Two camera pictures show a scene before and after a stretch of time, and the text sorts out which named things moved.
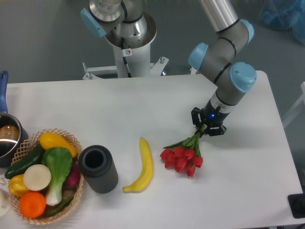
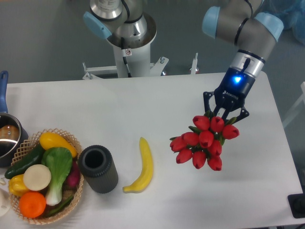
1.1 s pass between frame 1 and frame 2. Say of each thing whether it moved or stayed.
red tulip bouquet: moved
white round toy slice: stayed
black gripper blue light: moved
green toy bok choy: stayed
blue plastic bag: stayed
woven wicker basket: stayed
